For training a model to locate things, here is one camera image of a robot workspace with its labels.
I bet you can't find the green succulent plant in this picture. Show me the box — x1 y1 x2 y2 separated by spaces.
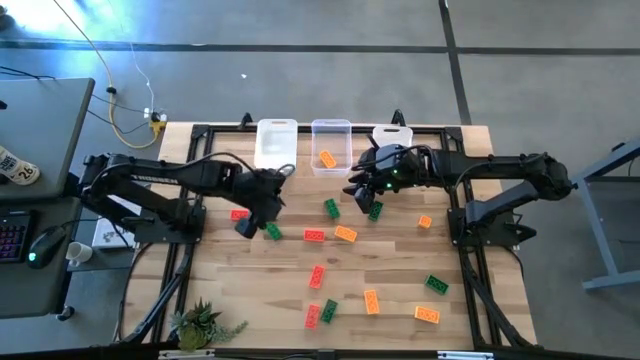
168 297 250 352

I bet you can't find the white paper sheet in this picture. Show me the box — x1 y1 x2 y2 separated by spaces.
91 194 151 250

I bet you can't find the clear plastic bin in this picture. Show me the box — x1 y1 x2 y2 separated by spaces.
310 118 354 178

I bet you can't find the white cable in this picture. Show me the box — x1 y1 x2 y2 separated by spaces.
119 24 156 119

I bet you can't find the white cup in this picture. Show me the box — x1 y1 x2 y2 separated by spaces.
65 241 94 268

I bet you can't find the white plastic bin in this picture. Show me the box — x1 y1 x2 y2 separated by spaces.
371 124 415 151
253 118 299 170

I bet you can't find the dark grey desk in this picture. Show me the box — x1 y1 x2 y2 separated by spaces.
0 196 84 321

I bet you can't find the grey metal table frame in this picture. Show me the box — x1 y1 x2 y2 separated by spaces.
569 139 640 292

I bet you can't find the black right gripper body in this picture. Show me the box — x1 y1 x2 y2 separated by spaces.
349 143 421 194

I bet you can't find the yellow power strip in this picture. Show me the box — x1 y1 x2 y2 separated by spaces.
148 110 169 135

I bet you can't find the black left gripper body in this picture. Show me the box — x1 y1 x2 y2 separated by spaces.
235 167 290 214

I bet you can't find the black computer mouse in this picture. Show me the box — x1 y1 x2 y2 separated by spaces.
25 224 68 270

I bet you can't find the yellow cable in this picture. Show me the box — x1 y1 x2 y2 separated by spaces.
51 0 166 150

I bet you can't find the black backlit keyboard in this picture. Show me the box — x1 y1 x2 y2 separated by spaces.
0 209 36 265

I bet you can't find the black floor cable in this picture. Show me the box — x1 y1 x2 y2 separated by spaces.
0 64 57 82
85 92 154 136

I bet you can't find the white object with black print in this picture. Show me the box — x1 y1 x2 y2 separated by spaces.
0 144 41 187

